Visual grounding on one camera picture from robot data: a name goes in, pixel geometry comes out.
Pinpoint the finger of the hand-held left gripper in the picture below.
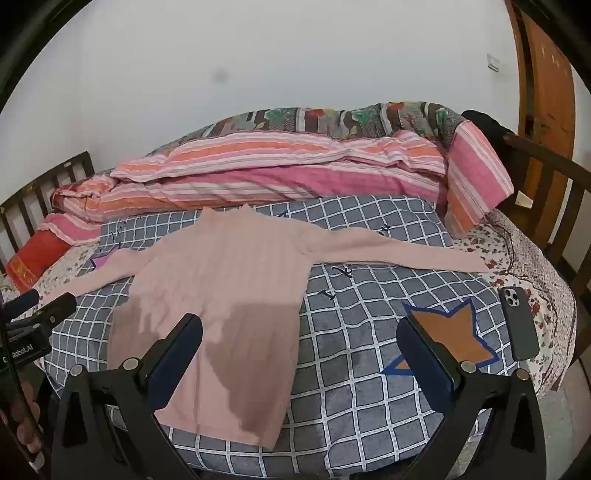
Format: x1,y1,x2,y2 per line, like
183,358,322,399
0,289,40,321
7,292,77,334

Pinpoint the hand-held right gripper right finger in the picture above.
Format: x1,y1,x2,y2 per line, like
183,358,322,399
396,316,550,480

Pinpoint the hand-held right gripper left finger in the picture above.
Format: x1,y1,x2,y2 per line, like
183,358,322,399
51,313,204,480

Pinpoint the pink ribbed sweater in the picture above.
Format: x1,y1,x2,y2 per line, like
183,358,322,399
39,203,490,450

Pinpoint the person's left hand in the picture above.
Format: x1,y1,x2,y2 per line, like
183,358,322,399
13,382,45,457

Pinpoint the red pillow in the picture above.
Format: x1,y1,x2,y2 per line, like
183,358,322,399
7,226,73,294

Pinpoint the grey checked star blanket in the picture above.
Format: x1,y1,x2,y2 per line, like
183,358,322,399
44,195,525,480

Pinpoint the smartphone in grey case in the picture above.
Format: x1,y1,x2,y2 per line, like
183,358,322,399
499,285,540,362

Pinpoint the pink orange striped quilt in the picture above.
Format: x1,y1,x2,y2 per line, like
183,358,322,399
39,121,515,245

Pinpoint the wooden bed footboard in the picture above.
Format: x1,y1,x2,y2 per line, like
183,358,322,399
501,130,591,334

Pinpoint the dark cloth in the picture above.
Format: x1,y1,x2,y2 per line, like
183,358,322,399
461,109,514,158

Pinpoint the floral patchwork quilt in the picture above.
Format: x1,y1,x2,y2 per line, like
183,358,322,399
173,100,469,149

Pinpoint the wooden door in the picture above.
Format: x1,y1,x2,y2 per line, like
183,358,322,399
505,0,579,197

